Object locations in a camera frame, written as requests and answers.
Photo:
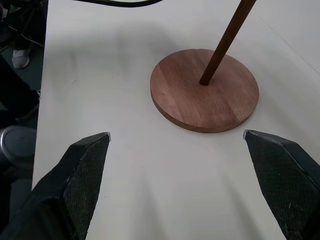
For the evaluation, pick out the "white sneaker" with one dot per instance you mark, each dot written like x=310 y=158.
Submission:
x=21 y=58

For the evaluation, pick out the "dark wooden pole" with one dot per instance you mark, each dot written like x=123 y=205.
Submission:
x=225 y=40

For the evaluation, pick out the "round wooden base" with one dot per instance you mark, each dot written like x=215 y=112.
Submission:
x=200 y=100

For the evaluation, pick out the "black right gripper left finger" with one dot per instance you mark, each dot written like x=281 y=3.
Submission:
x=72 y=190

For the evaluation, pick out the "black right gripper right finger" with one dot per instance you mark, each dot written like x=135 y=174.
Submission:
x=282 y=180

